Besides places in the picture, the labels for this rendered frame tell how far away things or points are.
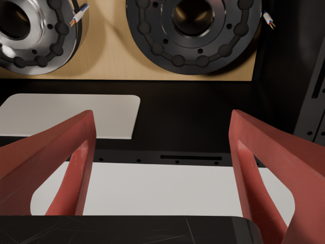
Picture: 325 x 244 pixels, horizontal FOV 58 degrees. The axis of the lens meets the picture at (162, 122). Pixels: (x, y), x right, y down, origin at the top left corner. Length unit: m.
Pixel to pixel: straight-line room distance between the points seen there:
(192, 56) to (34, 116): 0.14
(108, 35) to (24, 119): 0.10
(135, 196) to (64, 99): 0.39
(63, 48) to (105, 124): 0.07
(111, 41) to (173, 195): 0.41
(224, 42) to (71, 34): 0.12
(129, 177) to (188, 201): 0.13
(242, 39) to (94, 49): 0.14
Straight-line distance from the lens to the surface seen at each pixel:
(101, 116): 0.25
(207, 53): 0.25
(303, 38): 0.21
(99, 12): 0.28
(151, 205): 0.66
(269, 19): 0.23
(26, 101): 0.30
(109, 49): 0.29
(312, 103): 0.20
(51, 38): 0.26
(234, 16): 0.24
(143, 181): 0.60
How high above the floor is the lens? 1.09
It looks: 52 degrees down
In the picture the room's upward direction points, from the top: 173 degrees counter-clockwise
